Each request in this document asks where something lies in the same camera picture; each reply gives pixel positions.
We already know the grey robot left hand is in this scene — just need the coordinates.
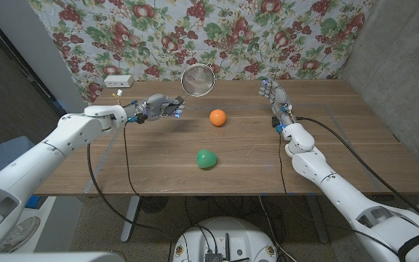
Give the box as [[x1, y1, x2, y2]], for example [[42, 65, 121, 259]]
[[124, 93, 187, 124]]

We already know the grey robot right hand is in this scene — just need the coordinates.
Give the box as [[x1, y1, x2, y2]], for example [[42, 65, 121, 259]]
[[258, 78, 298, 133]]

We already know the metal mesh sieve black handle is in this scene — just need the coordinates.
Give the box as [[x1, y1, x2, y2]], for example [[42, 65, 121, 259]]
[[164, 63, 217, 118]]

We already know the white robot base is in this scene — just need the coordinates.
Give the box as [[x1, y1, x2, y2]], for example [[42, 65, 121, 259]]
[[172, 216, 279, 262]]

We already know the orange ball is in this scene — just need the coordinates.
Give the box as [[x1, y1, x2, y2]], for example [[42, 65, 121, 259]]
[[209, 108, 228, 127]]

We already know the green ball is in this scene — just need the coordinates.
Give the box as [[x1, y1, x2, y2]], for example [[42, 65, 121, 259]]
[[196, 148, 218, 170]]

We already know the white power strip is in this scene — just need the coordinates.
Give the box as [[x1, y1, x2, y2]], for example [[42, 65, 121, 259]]
[[103, 74, 135, 89]]

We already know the floral fruit print backdrop cloth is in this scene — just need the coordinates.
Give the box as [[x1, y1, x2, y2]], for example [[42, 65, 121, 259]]
[[27, 0, 376, 105]]

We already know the black round floor fan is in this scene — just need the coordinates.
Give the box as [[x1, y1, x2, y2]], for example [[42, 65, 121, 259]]
[[139, 195, 169, 215]]

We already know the white table leg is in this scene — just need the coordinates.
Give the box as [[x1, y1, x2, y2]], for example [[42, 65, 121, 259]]
[[120, 195, 141, 244]]

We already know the grey table leg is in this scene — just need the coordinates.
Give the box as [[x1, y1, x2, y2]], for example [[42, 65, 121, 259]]
[[306, 195, 330, 244]]

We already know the white floor panel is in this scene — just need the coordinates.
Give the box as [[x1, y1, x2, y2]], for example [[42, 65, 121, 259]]
[[12, 196, 84, 254]]

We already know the black and blue foot pedal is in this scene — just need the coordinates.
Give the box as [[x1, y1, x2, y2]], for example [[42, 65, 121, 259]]
[[23, 194, 42, 210]]

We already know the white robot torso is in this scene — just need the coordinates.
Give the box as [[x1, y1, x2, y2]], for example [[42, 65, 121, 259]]
[[0, 250, 127, 262]]

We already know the grey sneaker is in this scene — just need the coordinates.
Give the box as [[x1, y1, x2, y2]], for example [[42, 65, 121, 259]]
[[0, 216, 41, 254]]

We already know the thin black left wrist cable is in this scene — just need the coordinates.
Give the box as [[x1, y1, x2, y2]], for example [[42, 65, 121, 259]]
[[123, 122, 159, 205]]

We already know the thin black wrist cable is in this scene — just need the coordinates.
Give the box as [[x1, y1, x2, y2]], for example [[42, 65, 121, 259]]
[[123, 122, 159, 205], [277, 132, 402, 258]]

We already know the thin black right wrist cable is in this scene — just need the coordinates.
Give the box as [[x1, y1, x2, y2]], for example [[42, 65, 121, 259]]
[[277, 132, 402, 258]]

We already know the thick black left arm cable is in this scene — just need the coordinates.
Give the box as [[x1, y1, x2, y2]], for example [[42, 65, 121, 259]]
[[87, 143, 174, 243]]

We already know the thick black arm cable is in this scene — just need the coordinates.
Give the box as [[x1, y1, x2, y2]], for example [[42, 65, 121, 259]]
[[87, 143, 174, 243], [295, 116, 419, 234]]

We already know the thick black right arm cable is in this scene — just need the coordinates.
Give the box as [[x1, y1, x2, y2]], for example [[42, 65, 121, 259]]
[[295, 116, 419, 234]]

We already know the grey floor cable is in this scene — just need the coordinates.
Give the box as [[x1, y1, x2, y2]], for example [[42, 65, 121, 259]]
[[258, 195, 298, 262]]

